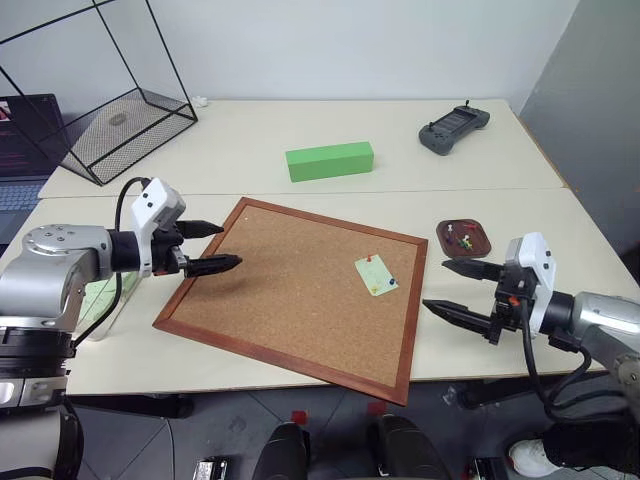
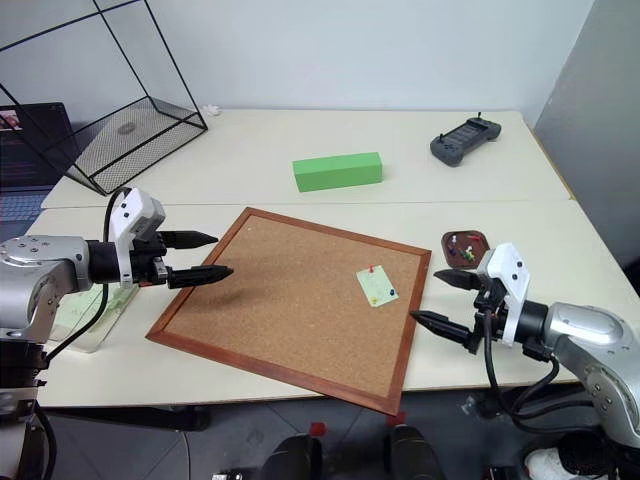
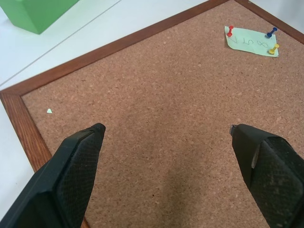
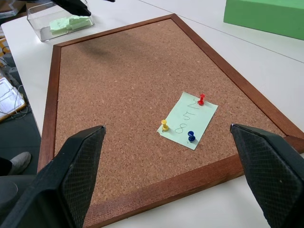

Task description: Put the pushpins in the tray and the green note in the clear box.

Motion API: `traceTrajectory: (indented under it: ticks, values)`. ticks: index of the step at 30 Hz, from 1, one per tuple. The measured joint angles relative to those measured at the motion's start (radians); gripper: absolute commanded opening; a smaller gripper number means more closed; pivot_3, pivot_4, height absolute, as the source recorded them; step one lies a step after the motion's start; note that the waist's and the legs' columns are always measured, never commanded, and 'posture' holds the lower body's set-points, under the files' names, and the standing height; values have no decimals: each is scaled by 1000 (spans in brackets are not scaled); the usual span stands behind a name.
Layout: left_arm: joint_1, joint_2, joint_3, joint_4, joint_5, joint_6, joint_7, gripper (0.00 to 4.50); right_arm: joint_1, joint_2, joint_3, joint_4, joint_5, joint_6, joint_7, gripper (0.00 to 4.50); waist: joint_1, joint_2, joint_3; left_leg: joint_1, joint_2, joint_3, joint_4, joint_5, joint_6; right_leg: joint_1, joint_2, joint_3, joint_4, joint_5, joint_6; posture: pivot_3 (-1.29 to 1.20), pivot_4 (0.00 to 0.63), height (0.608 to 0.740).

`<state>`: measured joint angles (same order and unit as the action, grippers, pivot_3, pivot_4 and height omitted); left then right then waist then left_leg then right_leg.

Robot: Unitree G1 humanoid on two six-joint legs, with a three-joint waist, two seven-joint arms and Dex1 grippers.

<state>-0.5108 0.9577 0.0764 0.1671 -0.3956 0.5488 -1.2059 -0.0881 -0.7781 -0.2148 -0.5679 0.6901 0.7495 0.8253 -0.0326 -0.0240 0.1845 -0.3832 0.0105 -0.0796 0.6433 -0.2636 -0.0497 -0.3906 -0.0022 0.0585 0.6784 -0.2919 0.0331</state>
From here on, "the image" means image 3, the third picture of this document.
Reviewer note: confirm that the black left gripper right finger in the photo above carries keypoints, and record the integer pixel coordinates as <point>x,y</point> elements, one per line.
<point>273,180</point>

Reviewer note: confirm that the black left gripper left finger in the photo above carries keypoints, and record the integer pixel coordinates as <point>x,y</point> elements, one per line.
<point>69,175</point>

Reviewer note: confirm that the yellow push pin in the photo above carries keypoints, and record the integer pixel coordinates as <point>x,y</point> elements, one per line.
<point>273,49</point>

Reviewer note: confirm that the light green paper note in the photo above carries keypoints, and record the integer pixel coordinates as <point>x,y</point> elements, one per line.
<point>249,41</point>

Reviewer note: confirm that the blue push pin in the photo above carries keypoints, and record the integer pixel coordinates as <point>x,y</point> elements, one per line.
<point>271,32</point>

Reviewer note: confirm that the red push pin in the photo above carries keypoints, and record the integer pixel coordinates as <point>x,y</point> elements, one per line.
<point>230,31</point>

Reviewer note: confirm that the small green paper scrap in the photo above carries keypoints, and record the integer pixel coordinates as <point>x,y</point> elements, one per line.
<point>49,111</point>

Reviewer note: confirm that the green box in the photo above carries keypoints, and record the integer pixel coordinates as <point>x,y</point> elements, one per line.
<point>35,13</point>

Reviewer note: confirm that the cork board with wooden frame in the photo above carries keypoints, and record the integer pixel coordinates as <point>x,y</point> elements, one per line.
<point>166,99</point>

